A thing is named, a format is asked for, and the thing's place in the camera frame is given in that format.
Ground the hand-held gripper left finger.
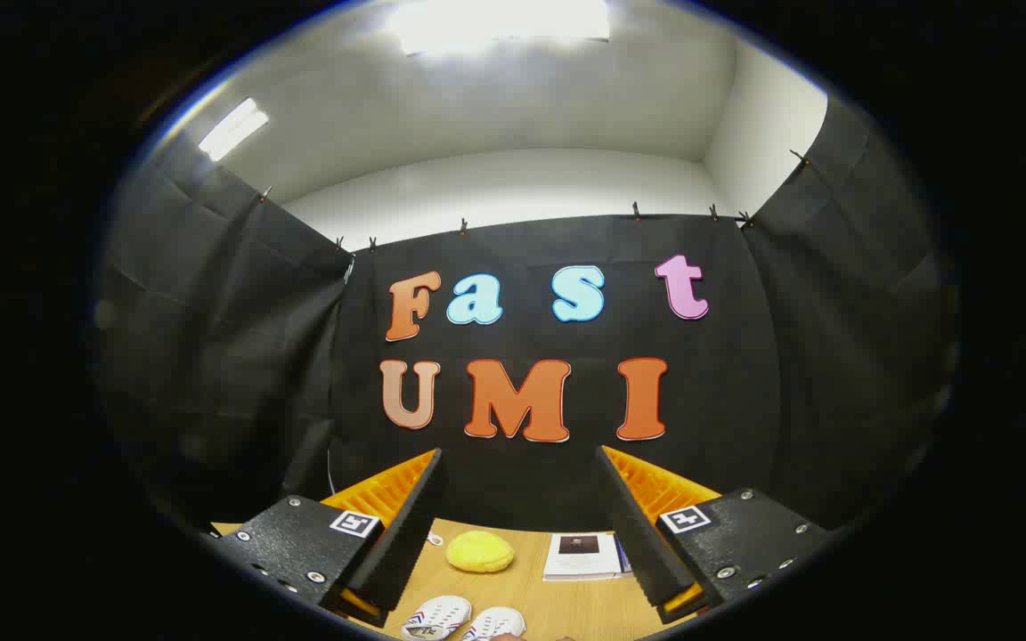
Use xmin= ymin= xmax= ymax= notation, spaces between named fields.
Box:
xmin=201 ymin=448 xmax=444 ymax=629

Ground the white canvas shoe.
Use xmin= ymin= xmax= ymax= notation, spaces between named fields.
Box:
xmin=401 ymin=595 xmax=473 ymax=641
xmin=461 ymin=606 xmax=527 ymax=641

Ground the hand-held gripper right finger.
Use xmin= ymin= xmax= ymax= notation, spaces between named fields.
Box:
xmin=596 ymin=445 xmax=835 ymax=624

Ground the yellow plush toy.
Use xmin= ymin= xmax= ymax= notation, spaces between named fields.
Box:
xmin=446 ymin=531 xmax=516 ymax=573

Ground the ceiling light panel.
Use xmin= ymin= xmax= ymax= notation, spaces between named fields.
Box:
xmin=388 ymin=0 xmax=612 ymax=56
xmin=198 ymin=98 xmax=271 ymax=163

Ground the white book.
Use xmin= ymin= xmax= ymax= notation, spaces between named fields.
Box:
xmin=542 ymin=532 xmax=625 ymax=582

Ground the black backdrop cloth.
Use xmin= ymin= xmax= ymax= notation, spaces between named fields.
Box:
xmin=90 ymin=93 xmax=959 ymax=535

